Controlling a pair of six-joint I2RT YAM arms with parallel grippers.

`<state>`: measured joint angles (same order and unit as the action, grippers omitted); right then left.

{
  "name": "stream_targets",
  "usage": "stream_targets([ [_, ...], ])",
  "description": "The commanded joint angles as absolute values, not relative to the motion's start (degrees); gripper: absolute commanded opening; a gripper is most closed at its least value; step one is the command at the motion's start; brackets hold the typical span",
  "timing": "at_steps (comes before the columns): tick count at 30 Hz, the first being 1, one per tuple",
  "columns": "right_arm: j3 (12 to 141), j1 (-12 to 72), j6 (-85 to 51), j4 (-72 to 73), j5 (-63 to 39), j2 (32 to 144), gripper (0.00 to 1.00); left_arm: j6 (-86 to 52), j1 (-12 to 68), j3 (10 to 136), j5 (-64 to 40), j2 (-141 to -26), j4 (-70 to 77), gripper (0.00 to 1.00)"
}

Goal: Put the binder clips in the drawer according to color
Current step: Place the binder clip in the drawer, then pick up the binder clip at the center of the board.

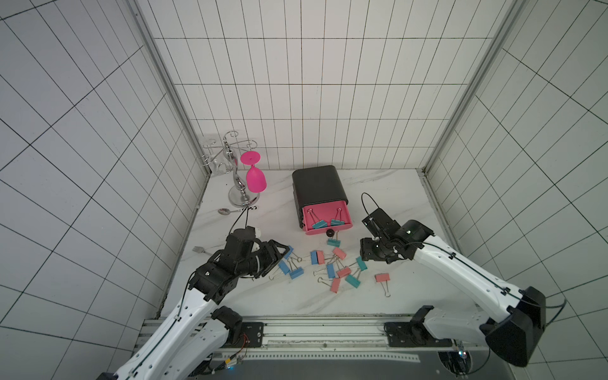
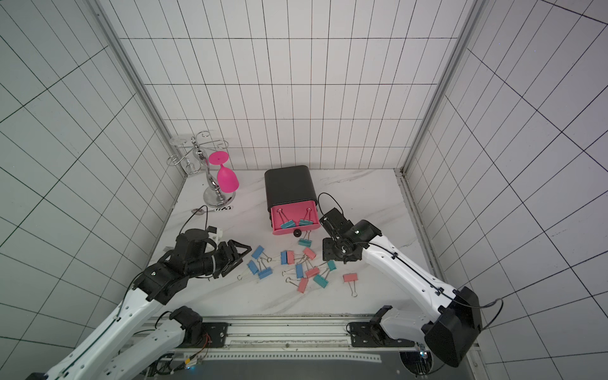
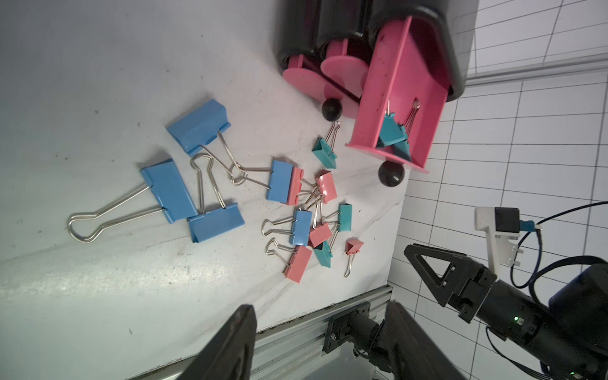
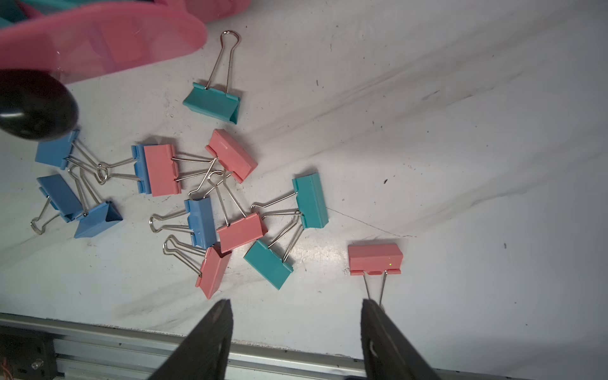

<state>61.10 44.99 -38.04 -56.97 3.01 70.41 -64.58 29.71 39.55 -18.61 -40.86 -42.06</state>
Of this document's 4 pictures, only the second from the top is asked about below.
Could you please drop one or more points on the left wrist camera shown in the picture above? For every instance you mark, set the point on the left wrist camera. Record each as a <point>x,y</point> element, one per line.
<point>215,233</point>

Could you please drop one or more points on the pink binder clip upper centre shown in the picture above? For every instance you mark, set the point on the pink binder clip upper centre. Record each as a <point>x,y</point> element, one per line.
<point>308,255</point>

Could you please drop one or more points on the pink binder clip beside blue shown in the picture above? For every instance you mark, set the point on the pink binder clip beside blue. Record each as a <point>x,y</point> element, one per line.
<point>294,257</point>

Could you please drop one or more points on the pink binder clip bottom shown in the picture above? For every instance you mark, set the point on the pink binder clip bottom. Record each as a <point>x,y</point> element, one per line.
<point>300,285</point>

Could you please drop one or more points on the blue binder clip far left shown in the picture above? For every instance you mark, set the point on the blue binder clip far left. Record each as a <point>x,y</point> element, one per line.
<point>252,269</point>

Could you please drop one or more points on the blue binder clip lower left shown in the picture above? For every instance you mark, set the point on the blue binder clip lower left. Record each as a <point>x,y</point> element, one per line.
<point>264,270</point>

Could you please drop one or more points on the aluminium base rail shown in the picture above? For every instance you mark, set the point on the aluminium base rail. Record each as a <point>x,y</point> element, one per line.
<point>280,337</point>

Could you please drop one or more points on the pink binder clip lone right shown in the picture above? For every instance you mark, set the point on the pink binder clip lone right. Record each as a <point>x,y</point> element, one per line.
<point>350,279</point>

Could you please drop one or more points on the magenta plastic wine glass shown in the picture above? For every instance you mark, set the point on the magenta plastic wine glass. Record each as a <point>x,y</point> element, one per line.
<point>226,177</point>

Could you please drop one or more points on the blue binder clip top left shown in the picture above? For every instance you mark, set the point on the blue binder clip top left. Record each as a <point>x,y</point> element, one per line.
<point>259,253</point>

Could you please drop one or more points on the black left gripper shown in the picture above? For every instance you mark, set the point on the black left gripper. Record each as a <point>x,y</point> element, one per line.
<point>237,256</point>

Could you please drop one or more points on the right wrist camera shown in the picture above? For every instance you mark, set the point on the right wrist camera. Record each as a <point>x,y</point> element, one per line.
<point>335,223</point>

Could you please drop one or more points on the blue binder clip centre upper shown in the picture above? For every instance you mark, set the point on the blue binder clip centre upper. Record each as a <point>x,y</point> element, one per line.
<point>281,258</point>

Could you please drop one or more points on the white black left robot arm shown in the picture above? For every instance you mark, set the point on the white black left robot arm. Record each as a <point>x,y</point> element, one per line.
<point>103,353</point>

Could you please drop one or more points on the chrome glass rack stand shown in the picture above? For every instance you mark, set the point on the chrome glass rack stand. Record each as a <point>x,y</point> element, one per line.
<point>214,197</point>

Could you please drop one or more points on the black drawer cabinet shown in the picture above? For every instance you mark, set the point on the black drawer cabinet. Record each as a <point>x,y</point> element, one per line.
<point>288,185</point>

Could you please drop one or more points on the pink top drawer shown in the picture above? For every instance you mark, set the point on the pink top drawer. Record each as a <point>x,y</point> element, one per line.
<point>295,211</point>

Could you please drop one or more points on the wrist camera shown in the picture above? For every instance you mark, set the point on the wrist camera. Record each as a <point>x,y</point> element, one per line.
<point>215,233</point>
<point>335,223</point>

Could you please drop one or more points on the clear wine glass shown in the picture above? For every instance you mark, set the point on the clear wine glass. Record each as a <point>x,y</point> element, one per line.
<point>185,155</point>

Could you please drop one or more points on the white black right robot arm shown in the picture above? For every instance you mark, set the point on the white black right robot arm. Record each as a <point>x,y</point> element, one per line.
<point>422,289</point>

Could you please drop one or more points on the blue binder clip centre lower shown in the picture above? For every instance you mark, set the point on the blue binder clip centre lower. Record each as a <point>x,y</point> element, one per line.
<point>297,271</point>

